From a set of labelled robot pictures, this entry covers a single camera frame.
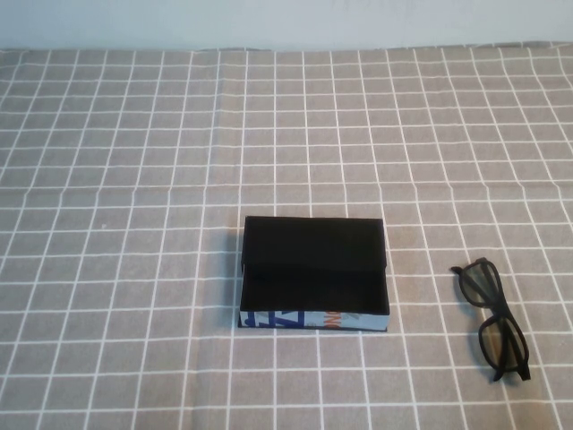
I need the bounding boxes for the black framed glasses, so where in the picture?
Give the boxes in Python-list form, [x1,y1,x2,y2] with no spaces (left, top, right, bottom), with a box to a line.
[449,256,533,383]

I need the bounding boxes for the black printed glasses case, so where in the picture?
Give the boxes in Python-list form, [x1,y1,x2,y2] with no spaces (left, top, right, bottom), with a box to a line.
[235,215,395,335]

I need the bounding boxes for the grey white-checked tablecloth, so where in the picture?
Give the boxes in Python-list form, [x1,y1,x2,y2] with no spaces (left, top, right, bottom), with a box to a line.
[0,40,573,430]

